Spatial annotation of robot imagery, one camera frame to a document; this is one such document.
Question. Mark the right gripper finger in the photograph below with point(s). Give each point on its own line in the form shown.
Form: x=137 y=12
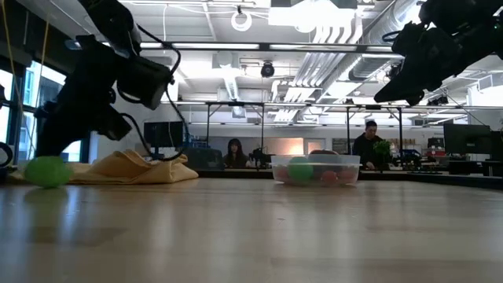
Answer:
x=412 y=84

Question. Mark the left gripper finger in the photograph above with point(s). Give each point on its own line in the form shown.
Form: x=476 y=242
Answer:
x=51 y=131
x=78 y=133

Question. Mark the green toy lime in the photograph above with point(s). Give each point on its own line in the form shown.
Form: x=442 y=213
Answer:
x=47 y=173

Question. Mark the brown toy kiwi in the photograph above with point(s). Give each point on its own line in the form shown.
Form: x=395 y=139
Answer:
x=324 y=152

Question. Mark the red toy strawberry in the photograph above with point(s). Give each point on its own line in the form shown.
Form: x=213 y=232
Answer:
x=347 y=175

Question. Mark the green toy pepper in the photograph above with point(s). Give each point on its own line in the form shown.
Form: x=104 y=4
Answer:
x=299 y=170

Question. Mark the pink toy raspberry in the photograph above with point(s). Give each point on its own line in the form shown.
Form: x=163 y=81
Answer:
x=281 y=173

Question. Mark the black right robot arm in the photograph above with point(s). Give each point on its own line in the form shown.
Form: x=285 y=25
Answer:
x=471 y=15

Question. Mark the background black robot arm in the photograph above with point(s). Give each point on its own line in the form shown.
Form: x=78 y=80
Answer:
x=259 y=157
x=412 y=157

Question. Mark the clear plastic tupperware container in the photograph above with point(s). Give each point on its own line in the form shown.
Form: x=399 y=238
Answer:
x=342 y=161

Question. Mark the large glass window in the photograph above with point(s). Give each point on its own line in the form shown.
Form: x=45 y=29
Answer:
x=43 y=84

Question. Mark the orange cloth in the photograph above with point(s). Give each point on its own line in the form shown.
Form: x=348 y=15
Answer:
x=129 y=169

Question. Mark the background green plant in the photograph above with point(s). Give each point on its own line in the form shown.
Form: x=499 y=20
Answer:
x=382 y=149

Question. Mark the person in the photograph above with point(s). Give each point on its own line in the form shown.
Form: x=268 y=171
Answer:
x=367 y=145
x=236 y=155

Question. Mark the black computer monitor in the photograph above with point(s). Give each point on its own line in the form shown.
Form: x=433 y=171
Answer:
x=163 y=134
x=467 y=139

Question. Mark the black overhead rig beam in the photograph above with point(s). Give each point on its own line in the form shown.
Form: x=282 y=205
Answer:
x=265 y=46

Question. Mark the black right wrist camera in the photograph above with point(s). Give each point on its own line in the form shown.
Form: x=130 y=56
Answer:
x=414 y=41

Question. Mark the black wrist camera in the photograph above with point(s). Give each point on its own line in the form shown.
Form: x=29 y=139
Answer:
x=414 y=41
x=145 y=82

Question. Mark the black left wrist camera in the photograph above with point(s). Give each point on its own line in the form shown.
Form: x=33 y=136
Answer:
x=145 y=82

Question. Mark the silver ventilation duct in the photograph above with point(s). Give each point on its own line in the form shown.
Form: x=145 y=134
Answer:
x=377 y=35

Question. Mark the black aluminium table frame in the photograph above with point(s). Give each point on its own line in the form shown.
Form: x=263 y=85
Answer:
x=432 y=178

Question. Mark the black ceiling camera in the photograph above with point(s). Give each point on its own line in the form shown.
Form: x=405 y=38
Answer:
x=267 y=70

